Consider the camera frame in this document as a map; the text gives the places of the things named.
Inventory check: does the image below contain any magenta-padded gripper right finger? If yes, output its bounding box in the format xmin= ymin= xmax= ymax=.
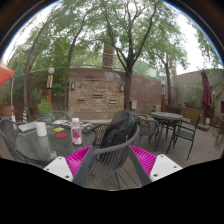
xmin=127 ymin=144 xmax=184 ymax=187

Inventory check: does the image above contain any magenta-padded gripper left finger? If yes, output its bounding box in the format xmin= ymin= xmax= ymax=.
xmin=43 ymin=144 xmax=96 ymax=188

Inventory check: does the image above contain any pink juice bottle white cap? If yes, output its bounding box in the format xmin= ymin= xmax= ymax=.
xmin=70 ymin=117 xmax=83 ymax=146

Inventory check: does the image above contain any black metal chair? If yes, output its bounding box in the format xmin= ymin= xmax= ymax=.
xmin=166 ymin=114 xmax=203 ymax=161
xmin=212 ymin=115 xmax=224 ymax=145

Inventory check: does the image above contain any white cup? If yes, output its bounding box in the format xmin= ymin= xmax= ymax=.
xmin=35 ymin=121 xmax=48 ymax=138

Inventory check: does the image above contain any black laptop with stickers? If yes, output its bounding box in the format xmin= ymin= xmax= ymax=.
xmin=61 ymin=119 xmax=98 ymax=133

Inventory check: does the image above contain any round grey patio table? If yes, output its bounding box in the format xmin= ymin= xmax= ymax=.
xmin=150 ymin=111 xmax=184 ymax=148

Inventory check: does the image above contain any silver laptop with stickers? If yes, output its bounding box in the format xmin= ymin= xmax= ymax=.
xmin=18 ymin=121 xmax=38 ymax=133

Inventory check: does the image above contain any green plant in blue pot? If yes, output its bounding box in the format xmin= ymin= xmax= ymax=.
xmin=37 ymin=98 xmax=54 ymax=124

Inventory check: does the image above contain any blue yellow striped cone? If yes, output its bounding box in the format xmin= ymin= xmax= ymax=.
xmin=21 ymin=107 xmax=28 ymax=124

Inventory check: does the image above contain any green leafy tree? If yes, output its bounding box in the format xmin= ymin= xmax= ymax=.
xmin=6 ymin=6 xmax=68 ymax=123
xmin=146 ymin=19 xmax=191 ymax=108
xmin=93 ymin=0 xmax=168 ymax=111
xmin=53 ymin=0 xmax=101 ymax=111

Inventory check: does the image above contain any closed maroon umbrella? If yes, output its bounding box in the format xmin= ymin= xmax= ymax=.
xmin=200 ymin=68 xmax=213 ymax=118

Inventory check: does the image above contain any orange patio umbrella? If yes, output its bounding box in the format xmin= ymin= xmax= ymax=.
xmin=0 ymin=59 xmax=17 ymax=118

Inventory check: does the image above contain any globe lamp post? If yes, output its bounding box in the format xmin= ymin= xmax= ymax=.
xmin=45 ymin=67 xmax=55 ymax=104

